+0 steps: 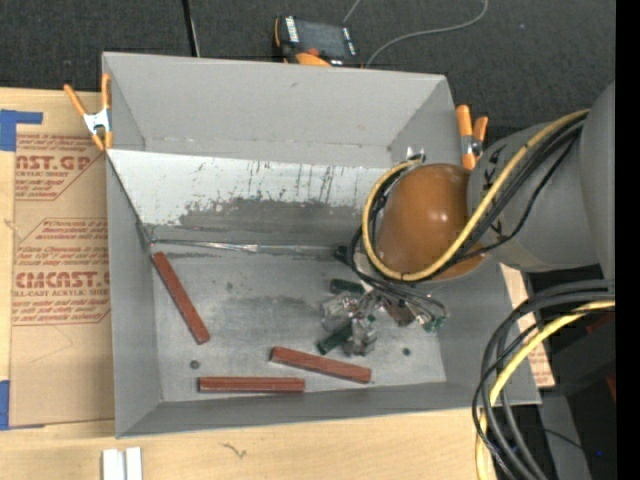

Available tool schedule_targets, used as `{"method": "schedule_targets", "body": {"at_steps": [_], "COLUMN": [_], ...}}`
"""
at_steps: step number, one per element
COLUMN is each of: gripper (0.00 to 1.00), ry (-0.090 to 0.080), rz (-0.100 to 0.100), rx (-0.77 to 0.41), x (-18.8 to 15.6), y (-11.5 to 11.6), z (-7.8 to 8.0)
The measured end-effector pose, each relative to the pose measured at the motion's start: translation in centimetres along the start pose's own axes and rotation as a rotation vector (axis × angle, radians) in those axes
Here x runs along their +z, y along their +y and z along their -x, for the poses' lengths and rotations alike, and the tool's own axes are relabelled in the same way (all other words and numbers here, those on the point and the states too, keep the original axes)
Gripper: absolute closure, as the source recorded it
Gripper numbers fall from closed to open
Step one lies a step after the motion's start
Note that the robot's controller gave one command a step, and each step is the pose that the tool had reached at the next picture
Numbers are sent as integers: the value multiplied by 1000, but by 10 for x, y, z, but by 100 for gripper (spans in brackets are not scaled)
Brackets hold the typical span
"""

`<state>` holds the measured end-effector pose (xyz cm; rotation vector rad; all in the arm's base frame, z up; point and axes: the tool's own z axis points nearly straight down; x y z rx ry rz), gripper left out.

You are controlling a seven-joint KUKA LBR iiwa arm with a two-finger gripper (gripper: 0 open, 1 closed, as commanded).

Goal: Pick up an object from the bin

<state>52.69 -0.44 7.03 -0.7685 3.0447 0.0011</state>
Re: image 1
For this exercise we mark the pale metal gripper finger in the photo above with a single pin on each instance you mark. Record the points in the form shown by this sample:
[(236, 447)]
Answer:
[(361, 339), (336, 310)]

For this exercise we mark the dark green block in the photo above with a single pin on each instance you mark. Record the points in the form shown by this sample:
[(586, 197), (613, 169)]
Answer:
[(345, 286), (331, 341)]

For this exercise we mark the red-brown flat block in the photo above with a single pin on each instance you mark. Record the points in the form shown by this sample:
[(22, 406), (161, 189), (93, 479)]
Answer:
[(180, 298), (250, 385), (320, 365)]

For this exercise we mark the grey metal bin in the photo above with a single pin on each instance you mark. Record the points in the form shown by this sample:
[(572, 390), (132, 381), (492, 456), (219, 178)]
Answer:
[(260, 308)]

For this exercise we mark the brown cardboard board, red print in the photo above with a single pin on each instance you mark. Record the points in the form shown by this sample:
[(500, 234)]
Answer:
[(60, 268)]

